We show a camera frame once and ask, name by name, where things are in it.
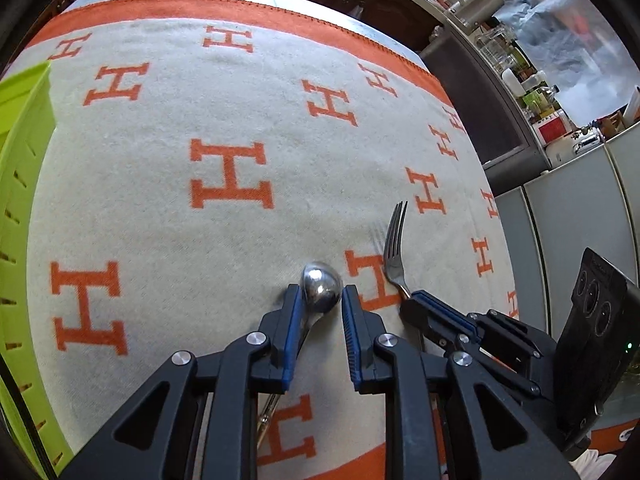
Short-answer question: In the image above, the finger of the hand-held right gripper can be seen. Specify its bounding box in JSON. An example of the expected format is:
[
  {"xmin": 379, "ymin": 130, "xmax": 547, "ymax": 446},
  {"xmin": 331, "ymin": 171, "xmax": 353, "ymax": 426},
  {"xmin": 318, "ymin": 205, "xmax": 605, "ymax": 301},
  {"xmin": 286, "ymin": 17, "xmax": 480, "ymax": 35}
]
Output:
[
  {"xmin": 401, "ymin": 297, "xmax": 544, "ymax": 402},
  {"xmin": 414, "ymin": 291, "xmax": 557, "ymax": 362}
]

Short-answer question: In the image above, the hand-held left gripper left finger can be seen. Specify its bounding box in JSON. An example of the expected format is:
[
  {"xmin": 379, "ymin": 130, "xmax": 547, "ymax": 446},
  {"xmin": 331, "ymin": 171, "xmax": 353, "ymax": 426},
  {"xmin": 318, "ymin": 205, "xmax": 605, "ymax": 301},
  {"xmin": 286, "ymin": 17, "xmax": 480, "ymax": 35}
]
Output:
[{"xmin": 60, "ymin": 284, "xmax": 304, "ymax": 480}]

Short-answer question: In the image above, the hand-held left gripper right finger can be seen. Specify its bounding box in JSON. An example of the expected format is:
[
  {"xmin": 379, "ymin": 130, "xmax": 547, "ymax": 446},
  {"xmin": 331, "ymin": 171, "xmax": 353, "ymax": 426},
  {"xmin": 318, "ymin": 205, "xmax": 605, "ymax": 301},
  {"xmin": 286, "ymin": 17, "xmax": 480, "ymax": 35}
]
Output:
[{"xmin": 340, "ymin": 284, "xmax": 581, "ymax": 480}]

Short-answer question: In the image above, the small round metal spoon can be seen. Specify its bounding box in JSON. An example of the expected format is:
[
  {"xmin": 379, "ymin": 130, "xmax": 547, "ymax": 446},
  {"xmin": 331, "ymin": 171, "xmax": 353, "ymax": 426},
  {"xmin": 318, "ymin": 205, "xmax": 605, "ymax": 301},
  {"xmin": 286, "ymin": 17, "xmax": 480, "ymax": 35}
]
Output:
[{"xmin": 256, "ymin": 260, "xmax": 344, "ymax": 443}]

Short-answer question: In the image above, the metal fork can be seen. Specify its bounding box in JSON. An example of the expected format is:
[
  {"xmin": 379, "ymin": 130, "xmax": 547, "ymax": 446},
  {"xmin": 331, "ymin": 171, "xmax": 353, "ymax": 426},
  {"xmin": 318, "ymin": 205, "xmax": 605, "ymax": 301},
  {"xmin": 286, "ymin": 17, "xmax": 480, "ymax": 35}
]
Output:
[{"xmin": 382, "ymin": 201, "xmax": 416, "ymax": 303}]

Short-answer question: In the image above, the green plastic utensil tray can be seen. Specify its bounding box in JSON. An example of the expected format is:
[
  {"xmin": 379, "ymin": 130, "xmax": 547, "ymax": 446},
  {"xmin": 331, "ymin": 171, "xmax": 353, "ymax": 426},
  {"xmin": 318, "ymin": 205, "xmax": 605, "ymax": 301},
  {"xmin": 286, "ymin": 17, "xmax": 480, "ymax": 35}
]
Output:
[{"xmin": 0, "ymin": 60, "xmax": 76, "ymax": 480}]

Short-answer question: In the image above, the orange letter-print blanket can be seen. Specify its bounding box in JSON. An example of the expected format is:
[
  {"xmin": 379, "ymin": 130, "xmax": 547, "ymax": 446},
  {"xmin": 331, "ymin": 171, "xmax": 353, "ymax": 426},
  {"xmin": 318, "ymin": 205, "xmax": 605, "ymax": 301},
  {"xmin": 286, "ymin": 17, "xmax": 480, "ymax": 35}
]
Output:
[{"xmin": 7, "ymin": 0, "xmax": 521, "ymax": 480}]

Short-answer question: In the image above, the red label jar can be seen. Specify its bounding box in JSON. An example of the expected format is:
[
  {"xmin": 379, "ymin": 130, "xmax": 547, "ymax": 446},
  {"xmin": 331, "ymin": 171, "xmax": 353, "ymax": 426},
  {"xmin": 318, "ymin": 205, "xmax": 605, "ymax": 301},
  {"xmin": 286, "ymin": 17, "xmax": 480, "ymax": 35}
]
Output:
[{"xmin": 535, "ymin": 109, "xmax": 573, "ymax": 146}]

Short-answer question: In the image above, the green label bottle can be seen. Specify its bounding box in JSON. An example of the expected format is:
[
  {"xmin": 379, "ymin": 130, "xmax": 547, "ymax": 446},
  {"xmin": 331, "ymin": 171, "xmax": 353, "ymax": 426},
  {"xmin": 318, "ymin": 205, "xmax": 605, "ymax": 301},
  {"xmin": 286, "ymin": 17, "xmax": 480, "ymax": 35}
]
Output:
[{"xmin": 522, "ymin": 85, "xmax": 558, "ymax": 113}]

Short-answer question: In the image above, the stainless steel cabinet appliance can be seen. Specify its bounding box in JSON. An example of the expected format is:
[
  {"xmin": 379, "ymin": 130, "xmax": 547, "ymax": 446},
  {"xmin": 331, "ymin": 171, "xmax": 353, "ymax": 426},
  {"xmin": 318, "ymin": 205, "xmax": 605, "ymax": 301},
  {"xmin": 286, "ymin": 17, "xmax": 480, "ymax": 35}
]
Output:
[{"xmin": 419, "ymin": 25, "xmax": 551, "ymax": 176}]

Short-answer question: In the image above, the small white bottle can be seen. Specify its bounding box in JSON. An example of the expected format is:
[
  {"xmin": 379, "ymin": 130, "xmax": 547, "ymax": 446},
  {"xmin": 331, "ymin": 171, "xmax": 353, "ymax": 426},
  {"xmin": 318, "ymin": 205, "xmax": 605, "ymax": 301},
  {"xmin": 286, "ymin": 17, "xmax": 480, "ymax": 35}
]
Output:
[{"xmin": 501, "ymin": 67, "xmax": 546, "ymax": 96}]

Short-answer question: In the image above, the glass jar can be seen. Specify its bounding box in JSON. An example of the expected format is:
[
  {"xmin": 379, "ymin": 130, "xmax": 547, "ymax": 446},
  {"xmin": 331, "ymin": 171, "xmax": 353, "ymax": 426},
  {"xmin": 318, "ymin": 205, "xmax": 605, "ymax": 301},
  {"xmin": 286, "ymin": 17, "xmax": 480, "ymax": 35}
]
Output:
[{"xmin": 475, "ymin": 27, "xmax": 518, "ymax": 68}]

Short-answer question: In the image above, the landscape wall poster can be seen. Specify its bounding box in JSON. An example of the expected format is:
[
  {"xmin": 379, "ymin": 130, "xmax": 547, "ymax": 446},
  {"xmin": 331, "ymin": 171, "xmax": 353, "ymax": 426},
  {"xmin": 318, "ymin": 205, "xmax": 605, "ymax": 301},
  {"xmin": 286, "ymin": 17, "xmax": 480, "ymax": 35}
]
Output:
[{"xmin": 500, "ymin": 0, "xmax": 640, "ymax": 126}]

